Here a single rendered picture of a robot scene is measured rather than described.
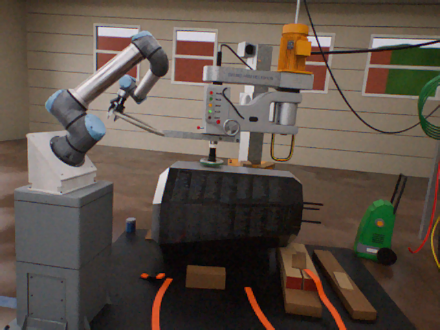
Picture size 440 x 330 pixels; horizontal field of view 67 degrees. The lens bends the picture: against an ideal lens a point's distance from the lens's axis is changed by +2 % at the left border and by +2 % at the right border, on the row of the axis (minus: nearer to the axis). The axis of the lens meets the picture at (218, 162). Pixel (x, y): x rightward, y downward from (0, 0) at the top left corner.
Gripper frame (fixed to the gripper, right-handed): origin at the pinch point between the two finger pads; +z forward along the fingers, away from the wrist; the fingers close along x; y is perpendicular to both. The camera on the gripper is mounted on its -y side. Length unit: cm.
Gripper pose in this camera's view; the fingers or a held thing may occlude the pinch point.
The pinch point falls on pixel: (111, 118)
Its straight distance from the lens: 278.6
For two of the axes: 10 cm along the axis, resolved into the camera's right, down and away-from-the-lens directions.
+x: 6.7, 2.6, 6.9
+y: 6.0, 3.7, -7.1
